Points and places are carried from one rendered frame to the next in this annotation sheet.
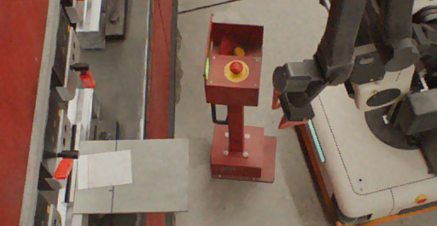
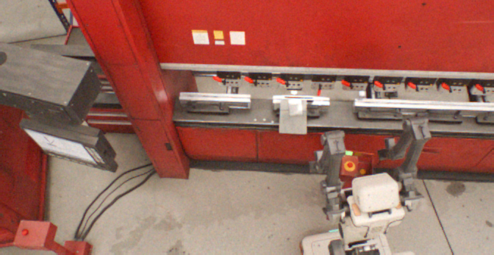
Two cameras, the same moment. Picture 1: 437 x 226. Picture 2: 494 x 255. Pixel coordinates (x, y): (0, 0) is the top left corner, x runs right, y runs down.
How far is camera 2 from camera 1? 1.74 m
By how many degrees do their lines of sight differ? 41
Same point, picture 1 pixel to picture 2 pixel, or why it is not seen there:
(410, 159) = not seen: outside the picture
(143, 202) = (282, 119)
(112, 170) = (294, 109)
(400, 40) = (325, 182)
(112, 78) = (339, 115)
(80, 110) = (320, 101)
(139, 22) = (366, 124)
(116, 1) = (374, 115)
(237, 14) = (424, 210)
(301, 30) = (417, 244)
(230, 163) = not seen: hidden behind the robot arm
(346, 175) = (321, 239)
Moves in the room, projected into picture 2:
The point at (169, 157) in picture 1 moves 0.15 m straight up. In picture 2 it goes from (299, 127) to (301, 116)
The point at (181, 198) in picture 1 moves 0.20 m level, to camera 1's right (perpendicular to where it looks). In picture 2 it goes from (284, 131) to (285, 158)
